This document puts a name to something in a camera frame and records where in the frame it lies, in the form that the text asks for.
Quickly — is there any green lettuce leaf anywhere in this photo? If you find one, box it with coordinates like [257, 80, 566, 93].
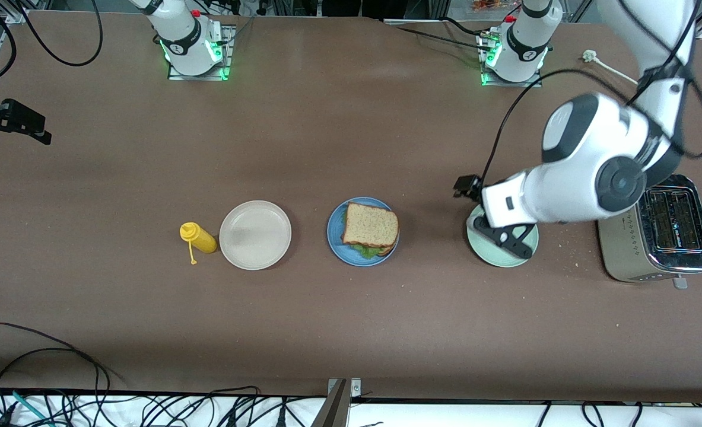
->
[344, 208, 388, 259]

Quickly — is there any beige and chrome toaster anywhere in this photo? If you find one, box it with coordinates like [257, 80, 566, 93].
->
[596, 172, 702, 290]

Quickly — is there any beige plate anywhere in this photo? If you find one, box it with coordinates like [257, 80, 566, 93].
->
[219, 200, 293, 271]

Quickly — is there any aluminium table edge bracket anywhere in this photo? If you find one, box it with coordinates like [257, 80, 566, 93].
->
[312, 378, 363, 427]

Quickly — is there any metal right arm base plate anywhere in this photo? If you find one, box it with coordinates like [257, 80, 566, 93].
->
[167, 24, 234, 81]

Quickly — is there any white toaster power cable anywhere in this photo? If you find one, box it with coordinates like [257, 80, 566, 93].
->
[582, 49, 639, 85]

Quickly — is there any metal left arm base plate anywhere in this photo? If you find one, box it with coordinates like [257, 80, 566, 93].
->
[480, 33, 544, 88]

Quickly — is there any teal cable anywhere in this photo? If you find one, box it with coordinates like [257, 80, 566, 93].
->
[0, 385, 49, 425]

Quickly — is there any mint green plate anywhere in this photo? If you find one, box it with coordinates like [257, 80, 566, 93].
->
[466, 203, 539, 268]

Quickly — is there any black cable to arm base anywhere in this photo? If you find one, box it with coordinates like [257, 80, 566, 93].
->
[386, 17, 494, 53]

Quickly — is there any blue plate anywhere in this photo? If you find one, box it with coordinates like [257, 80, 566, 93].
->
[327, 196, 400, 267]

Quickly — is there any long black looped cable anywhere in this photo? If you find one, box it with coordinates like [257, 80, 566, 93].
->
[0, 323, 111, 410]

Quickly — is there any yellow mustard squeeze bottle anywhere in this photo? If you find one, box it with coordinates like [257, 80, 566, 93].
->
[179, 222, 218, 266]

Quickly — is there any aluminium frame corner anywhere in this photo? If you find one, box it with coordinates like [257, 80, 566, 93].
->
[0, 0, 31, 24]

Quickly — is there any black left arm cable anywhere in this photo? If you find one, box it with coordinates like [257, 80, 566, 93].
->
[480, 0, 702, 189]

